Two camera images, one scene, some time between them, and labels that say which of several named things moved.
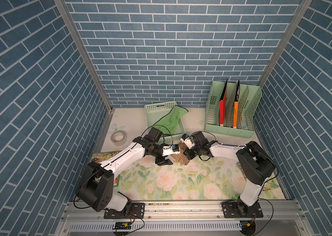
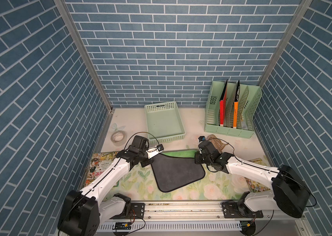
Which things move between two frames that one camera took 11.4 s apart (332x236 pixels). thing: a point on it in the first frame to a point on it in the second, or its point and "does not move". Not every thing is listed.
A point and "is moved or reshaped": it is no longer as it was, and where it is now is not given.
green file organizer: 249,99 does not move
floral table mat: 204,178 does not move
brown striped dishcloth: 180,157 is moved or reshaped
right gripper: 187,153 to 196,159
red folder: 222,106 does not move
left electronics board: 122,225 does not move
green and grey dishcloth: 169,124 to 173,169
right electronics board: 248,227 does not move
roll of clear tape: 118,137 does not move
